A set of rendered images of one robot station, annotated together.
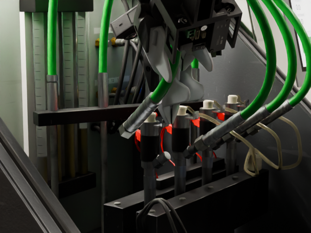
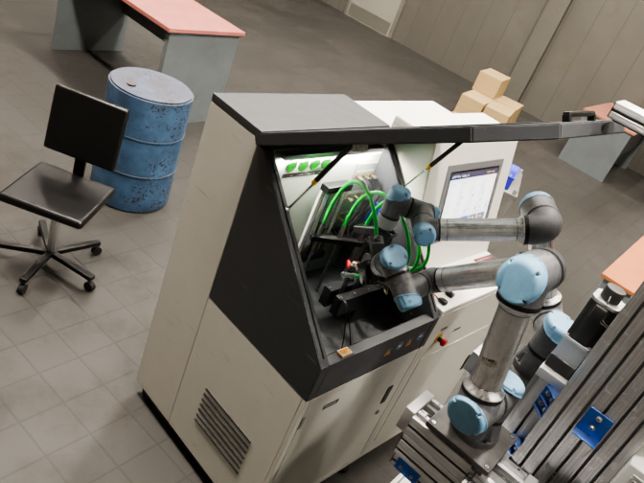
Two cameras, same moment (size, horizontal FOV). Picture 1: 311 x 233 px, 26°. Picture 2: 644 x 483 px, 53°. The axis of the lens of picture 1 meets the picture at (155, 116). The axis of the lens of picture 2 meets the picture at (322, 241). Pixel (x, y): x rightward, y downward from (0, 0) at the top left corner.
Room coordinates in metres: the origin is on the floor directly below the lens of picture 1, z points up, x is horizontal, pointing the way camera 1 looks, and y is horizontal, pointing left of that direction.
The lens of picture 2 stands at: (-1.08, 0.22, 2.30)
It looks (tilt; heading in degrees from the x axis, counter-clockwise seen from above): 29 degrees down; 358
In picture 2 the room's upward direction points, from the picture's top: 22 degrees clockwise
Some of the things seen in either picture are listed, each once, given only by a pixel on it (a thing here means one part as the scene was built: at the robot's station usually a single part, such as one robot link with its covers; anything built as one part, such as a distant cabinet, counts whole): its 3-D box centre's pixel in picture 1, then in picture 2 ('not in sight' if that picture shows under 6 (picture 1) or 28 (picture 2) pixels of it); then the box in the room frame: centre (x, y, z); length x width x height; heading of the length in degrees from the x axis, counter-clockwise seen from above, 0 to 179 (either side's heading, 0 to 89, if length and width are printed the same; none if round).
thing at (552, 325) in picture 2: not in sight; (553, 333); (0.86, -0.72, 1.20); 0.13 x 0.12 x 0.14; 3
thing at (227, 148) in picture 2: not in sight; (309, 252); (1.53, 0.17, 0.75); 1.40 x 0.28 x 1.50; 143
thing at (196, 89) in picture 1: (185, 91); not in sight; (0.96, -0.04, 1.15); 0.06 x 0.03 x 0.09; 53
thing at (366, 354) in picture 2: not in sight; (375, 352); (0.83, -0.18, 0.87); 0.62 x 0.04 x 0.16; 143
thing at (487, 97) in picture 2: not in sight; (492, 103); (7.65, -1.48, 0.32); 1.16 x 0.87 x 0.64; 150
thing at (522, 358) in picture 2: not in sight; (538, 358); (0.86, -0.73, 1.09); 0.15 x 0.15 x 0.10
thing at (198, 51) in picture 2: not in sight; (142, 39); (4.46, 2.20, 0.42); 1.57 x 0.81 x 0.84; 59
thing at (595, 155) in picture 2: not in sight; (607, 140); (7.98, -3.22, 0.37); 1.37 x 0.72 x 0.73; 150
